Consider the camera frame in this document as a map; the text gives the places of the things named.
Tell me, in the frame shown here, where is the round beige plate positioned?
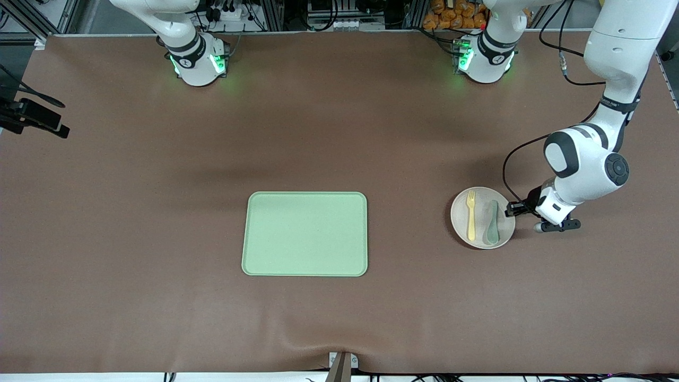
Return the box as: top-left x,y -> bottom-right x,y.
450,187 -> 516,249

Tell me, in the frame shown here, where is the yellow plastic fork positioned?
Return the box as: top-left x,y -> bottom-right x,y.
466,190 -> 477,241

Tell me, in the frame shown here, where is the grey-green plastic spoon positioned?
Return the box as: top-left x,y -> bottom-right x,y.
482,200 -> 500,246

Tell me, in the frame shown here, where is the brown table mat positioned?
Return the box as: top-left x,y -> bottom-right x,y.
0,31 -> 679,375

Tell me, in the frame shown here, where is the orange packaged snacks pile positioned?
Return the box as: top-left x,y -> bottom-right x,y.
423,0 -> 491,30

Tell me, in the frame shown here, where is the light green rectangular tray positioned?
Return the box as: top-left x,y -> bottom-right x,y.
241,192 -> 368,277

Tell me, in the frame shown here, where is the white power strip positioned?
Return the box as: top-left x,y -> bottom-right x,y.
210,4 -> 250,22

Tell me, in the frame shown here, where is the brown wedge bar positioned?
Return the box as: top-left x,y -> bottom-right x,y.
325,352 -> 352,382

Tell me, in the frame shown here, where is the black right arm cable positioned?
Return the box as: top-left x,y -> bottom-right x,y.
0,63 -> 66,108

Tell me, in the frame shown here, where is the aluminium frame strut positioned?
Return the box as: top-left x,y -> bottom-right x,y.
0,0 -> 80,46

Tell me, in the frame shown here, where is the black cable with silver connector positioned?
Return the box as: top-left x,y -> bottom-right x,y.
538,0 -> 606,86

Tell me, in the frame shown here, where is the aluminium table edge rail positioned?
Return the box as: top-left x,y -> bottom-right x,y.
654,50 -> 679,112

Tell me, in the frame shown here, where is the metal table clamp bracket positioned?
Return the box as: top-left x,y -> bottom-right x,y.
328,352 -> 359,370

